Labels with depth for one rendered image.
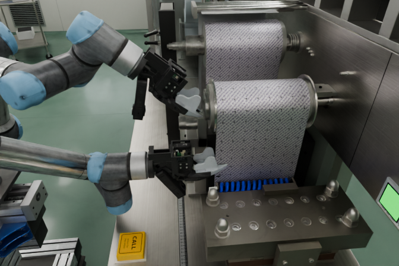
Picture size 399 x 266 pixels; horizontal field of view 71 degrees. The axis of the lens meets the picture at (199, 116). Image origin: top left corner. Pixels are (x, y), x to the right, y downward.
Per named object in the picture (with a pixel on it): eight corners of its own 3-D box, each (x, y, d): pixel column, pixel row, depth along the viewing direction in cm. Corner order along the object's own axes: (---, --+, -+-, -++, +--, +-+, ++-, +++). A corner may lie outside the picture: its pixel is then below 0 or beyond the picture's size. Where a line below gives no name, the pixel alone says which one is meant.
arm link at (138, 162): (132, 186, 73) (135, 165, 80) (150, 185, 74) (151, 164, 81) (129, 164, 69) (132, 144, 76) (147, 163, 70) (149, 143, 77)
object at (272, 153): (214, 183, 81) (216, 132, 72) (292, 178, 83) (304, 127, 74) (214, 185, 81) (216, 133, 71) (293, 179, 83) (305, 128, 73)
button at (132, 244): (121, 237, 80) (119, 232, 79) (145, 236, 81) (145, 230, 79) (117, 261, 74) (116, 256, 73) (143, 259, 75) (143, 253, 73)
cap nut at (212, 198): (205, 196, 76) (205, 184, 74) (218, 195, 76) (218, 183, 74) (206, 207, 73) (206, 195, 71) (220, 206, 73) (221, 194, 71)
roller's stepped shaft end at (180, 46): (167, 49, 92) (166, 40, 91) (185, 48, 93) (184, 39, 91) (167, 52, 90) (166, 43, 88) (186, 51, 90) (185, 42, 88)
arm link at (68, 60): (37, 75, 65) (51, 46, 58) (75, 59, 74) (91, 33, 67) (60, 100, 66) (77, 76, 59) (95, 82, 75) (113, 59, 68)
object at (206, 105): (204, 93, 70) (205, 122, 71) (212, 92, 70) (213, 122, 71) (201, 91, 77) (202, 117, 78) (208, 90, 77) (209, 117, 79)
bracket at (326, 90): (307, 89, 77) (308, 82, 76) (326, 88, 78) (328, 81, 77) (314, 97, 73) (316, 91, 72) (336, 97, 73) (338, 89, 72)
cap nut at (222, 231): (213, 226, 68) (214, 214, 66) (228, 225, 68) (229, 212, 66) (215, 239, 65) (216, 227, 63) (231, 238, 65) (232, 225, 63)
